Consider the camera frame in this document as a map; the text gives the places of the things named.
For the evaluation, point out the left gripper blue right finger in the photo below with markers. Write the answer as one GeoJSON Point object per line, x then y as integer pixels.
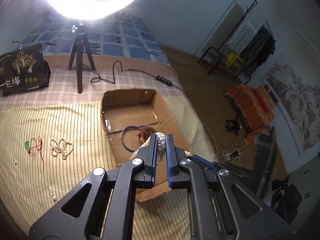
{"type": "Point", "coordinates": [221, 204]}

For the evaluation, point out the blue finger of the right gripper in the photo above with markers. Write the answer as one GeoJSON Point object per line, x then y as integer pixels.
{"type": "Point", "coordinates": [264, 157]}
{"type": "Point", "coordinates": [215, 166]}

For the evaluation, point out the black object on floor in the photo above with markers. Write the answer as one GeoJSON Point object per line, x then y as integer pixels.
{"type": "Point", "coordinates": [233, 126]}

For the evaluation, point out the yellow box on rack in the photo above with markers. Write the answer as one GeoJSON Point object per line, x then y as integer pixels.
{"type": "Point", "coordinates": [233, 61]}

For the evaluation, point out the dark thin bangle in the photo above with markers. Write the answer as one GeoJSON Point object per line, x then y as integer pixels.
{"type": "Point", "coordinates": [131, 137]}

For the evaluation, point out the black clothes rack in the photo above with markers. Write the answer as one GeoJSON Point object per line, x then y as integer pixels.
{"type": "Point", "coordinates": [213, 50]}

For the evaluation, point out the blue patterned bedsheet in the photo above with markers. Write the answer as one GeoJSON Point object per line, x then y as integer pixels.
{"type": "Point", "coordinates": [117, 35]}

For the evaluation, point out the dark hanging clothes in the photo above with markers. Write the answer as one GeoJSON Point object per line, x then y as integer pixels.
{"type": "Point", "coordinates": [257, 51]}

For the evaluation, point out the gold wooden bangle red tassel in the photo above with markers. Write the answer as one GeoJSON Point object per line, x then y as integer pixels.
{"type": "Point", "coordinates": [144, 133]}

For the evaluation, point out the black tripod stand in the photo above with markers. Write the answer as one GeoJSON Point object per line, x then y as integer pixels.
{"type": "Point", "coordinates": [80, 44]}

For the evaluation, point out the brown cardboard box tray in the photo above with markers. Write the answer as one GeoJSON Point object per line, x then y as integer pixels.
{"type": "Point", "coordinates": [140, 107]}

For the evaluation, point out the white power strip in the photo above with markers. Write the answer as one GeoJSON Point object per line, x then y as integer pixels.
{"type": "Point", "coordinates": [233, 155]}

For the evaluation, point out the red cord green pendant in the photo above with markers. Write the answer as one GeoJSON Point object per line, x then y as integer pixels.
{"type": "Point", "coordinates": [35, 145]}

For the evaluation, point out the wall landscape painting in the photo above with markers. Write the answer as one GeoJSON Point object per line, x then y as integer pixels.
{"type": "Point", "coordinates": [294, 80]}

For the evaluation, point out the small cream bead bracelet cluster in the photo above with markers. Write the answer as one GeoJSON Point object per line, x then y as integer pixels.
{"type": "Point", "coordinates": [62, 147]}

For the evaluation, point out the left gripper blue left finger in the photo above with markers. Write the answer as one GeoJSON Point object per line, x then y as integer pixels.
{"type": "Point", "coordinates": [102, 205]}

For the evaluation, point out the orange covered box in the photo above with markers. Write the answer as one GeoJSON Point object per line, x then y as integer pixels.
{"type": "Point", "coordinates": [255, 106]}

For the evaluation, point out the black snack bag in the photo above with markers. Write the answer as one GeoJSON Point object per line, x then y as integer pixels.
{"type": "Point", "coordinates": [24, 70]}

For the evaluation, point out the white striped hanging cloth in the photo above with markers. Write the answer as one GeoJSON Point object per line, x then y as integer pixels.
{"type": "Point", "coordinates": [246, 30]}

